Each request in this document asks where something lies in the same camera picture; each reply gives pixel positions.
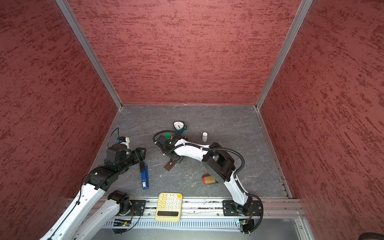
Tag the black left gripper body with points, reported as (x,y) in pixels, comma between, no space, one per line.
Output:
(136,157)

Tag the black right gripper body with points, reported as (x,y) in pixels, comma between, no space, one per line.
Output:
(175,156)

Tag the brown weekly pill organizer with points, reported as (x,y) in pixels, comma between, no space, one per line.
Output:
(168,167)

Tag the green capped pill bottle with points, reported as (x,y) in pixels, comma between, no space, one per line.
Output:
(168,136)

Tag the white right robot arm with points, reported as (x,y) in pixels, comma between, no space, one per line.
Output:
(223,165)

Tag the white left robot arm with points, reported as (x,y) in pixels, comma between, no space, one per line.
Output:
(73,224)

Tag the teal dial kitchen scale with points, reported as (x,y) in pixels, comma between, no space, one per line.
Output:
(180,126)

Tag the small white pill bottle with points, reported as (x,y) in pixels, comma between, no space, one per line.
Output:
(204,136)

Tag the plaid checkered pouch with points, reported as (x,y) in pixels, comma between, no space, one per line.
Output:
(208,179)

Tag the yellow calculator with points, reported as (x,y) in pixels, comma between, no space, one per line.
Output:
(169,207)

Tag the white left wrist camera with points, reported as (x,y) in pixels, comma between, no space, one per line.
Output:
(124,141)

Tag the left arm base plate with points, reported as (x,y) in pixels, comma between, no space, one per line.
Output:
(136,207)

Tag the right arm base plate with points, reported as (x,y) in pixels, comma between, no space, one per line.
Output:
(231,207)

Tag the aluminium corner post right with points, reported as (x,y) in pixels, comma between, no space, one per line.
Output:
(290,37)

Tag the aluminium corner post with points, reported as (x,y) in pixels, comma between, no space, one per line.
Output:
(290,37)
(79,33)

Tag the aluminium corner post left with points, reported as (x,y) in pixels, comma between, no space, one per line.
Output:
(79,33)

